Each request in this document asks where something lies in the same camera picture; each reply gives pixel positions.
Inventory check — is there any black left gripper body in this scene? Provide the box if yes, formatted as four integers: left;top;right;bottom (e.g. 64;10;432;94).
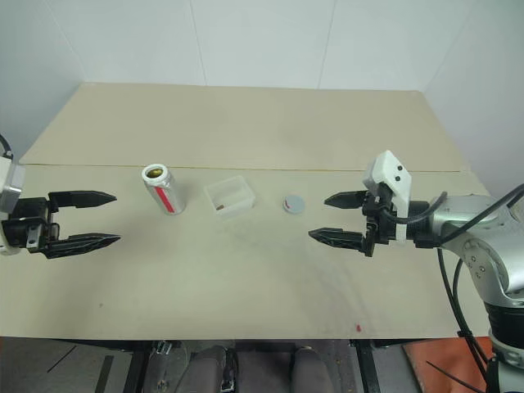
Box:
0;196;63;251

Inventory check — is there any silver jar with red stripe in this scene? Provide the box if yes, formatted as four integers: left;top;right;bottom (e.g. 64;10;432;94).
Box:
141;163;187;216

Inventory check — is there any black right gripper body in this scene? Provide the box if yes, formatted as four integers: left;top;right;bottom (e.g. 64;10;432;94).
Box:
359;183;400;259

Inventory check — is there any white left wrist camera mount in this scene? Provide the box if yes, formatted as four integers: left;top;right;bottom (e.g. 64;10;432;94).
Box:
0;155;26;257

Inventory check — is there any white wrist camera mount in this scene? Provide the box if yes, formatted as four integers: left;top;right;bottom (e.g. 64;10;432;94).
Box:
362;150;412;245
0;155;26;257

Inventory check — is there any orange red floor mat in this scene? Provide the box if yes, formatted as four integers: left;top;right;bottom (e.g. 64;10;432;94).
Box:
402;337;492;393

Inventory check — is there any black table frame leg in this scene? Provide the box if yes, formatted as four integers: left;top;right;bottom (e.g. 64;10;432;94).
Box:
121;339;149;393
350;339;381;393

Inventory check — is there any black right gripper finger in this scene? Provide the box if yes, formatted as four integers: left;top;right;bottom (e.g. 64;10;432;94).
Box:
307;226;366;252
323;188;368;211

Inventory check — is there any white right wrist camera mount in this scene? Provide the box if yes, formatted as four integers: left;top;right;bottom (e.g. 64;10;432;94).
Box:
362;150;412;245

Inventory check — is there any clear plastic box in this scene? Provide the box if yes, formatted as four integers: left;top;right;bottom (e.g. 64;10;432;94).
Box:
203;175;257;224

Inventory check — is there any grey round jar lid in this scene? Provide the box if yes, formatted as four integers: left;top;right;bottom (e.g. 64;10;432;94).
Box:
282;193;308;215

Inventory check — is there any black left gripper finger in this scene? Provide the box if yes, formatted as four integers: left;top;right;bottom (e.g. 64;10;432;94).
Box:
47;189;119;215
42;233;122;260

